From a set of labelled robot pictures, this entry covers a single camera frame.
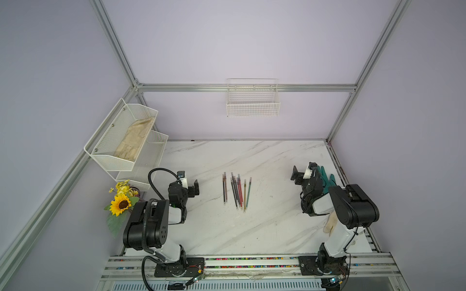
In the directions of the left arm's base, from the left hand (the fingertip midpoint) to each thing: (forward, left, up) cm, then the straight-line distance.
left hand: (187, 182), depth 95 cm
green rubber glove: (+2, -78, -5) cm, 78 cm away
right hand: (+6, -63, +4) cm, 63 cm away
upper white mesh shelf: (+5, +26, +26) cm, 37 cm away
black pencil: (-1, -19, -4) cm, 20 cm away
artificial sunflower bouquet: (-19, +15, +21) cm, 32 cm away
